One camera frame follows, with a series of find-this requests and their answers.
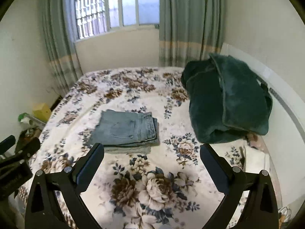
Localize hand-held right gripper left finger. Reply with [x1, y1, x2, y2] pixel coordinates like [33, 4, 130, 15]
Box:
[25, 143, 105, 229]

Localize white bed headboard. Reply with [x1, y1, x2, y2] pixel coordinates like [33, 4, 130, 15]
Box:
[220, 42, 305, 172]

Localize floral bedspread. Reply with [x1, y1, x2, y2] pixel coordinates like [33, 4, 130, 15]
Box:
[14, 67, 284, 229]

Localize dark green plush blanket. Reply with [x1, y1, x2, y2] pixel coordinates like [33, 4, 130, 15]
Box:
[180, 52, 273, 144]

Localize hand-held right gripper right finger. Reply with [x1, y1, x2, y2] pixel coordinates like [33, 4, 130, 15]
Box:
[200, 144, 279, 229]

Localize yellow box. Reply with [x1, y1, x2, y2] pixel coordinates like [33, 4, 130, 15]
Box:
[32, 103, 52, 123]

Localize green and white bottle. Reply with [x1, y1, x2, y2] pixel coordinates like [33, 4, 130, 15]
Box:
[18, 112, 34, 124]

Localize green striped curtain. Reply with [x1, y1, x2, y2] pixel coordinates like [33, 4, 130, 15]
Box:
[39, 0, 84, 96]
[158, 0, 226, 68]

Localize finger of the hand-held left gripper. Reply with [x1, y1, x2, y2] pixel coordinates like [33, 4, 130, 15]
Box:
[0, 135, 16, 155]
[13, 137, 41, 160]

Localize blue jeans pants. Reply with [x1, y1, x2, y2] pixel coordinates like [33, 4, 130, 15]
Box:
[84, 109, 160, 148]

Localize window with metal grille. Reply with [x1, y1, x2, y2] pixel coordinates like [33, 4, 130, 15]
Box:
[71, 0, 160, 43]

